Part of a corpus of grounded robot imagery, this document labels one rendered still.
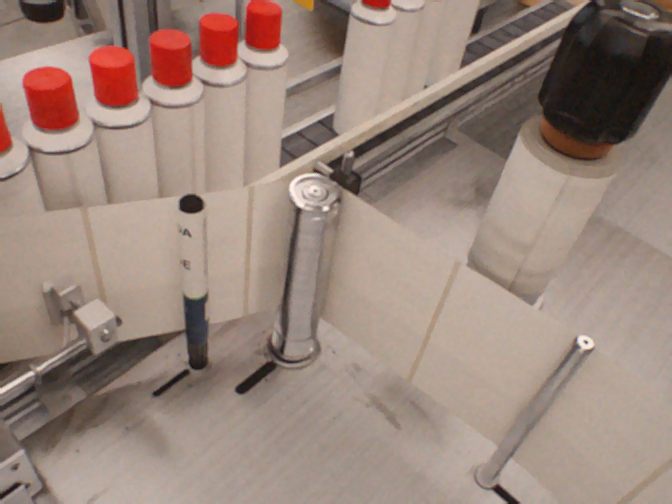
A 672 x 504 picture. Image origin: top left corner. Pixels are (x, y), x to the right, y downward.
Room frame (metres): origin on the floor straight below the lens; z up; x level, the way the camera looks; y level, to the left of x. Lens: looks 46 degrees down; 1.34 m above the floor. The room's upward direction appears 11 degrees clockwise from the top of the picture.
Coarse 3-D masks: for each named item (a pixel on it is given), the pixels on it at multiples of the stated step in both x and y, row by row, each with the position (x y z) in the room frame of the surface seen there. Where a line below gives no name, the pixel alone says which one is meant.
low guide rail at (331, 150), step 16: (560, 16) 1.07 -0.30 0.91; (544, 32) 1.00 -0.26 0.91; (512, 48) 0.92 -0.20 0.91; (480, 64) 0.84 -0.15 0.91; (496, 64) 0.88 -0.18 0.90; (448, 80) 0.78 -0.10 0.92; (464, 80) 0.81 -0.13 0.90; (416, 96) 0.72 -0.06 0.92; (432, 96) 0.74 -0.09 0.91; (384, 112) 0.67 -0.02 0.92; (400, 112) 0.68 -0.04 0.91; (368, 128) 0.63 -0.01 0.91; (384, 128) 0.66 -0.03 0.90; (336, 144) 0.58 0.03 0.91; (352, 144) 0.60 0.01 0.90; (304, 160) 0.54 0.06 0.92; (320, 160) 0.56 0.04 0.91; (272, 176) 0.50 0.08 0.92; (288, 176) 0.52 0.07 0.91
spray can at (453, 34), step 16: (448, 0) 0.81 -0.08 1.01; (464, 0) 0.80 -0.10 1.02; (448, 16) 0.80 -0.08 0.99; (464, 16) 0.80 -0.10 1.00; (448, 32) 0.80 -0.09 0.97; (464, 32) 0.81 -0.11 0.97; (448, 48) 0.80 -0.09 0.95; (464, 48) 0.82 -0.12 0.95; (432, 64) 0.81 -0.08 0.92; (448, 64) 0.80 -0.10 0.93; (432, 80) 0.80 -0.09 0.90
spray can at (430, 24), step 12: (432, 0) 0.74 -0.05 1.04; (444, 0) 0.75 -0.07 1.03; (432, 12) 0.74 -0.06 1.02; (420, 24) 0.73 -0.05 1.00; (432, 24) 0.74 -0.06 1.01; (420, 36) 0.73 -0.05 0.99; (432, 36) 0.74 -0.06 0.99; (420, 48) 0.74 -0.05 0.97; (432, 48) 0.75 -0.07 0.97; (420, 60) 0.74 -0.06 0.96; (408, 72) 0.73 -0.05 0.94; (420, 72) 0.74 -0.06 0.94; (408, 84) 0.73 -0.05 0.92; (420, 84) 0.74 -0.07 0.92; (408, 96) 0.74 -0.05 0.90
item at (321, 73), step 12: (480, 0) 0.95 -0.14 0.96; (492, 0) 0.98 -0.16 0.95; (336, 60) 0.69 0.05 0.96; (312, 72) 0.65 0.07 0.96; (324, 72) 0.66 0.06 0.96; (336, 72) 0.68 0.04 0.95; (288, 84) 0.61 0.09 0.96; (300, 84) 0.62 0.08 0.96; (312, 84) 0.64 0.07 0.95; (288, 96) 0.61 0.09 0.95
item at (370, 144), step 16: (560, 0) 1.23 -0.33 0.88; (528, 16) 1.13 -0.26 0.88; (544, 16) 1.14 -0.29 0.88; (496, 32) 1.04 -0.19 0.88; (512, 32) 1.05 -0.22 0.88; (528, 32) 1.06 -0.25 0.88; (560, 32) 1.09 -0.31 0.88; (480, 48) 0.97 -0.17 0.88; (496, 48) 0.98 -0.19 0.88; (528, 48) 1.00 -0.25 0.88; (464, 64) 0.90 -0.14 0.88; (512, 64) 0.93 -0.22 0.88; (480, 80) 0.86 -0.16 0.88; (448, 96) 0.80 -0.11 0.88; (416, 112) 0.74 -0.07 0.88; (432, 112) 0.75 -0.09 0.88; (304, 128) 0.65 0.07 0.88; (320, 128) 0.66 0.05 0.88; (400, 128) 0.69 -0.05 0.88; (288, 144) 0.61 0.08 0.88; (304, 144) 0.62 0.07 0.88; (320, 144) 0.62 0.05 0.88; (368, 144) 0.64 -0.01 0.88; (288, 160) 0.58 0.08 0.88; (336, 160) 0.60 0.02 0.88; (0, 368) 0.24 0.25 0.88
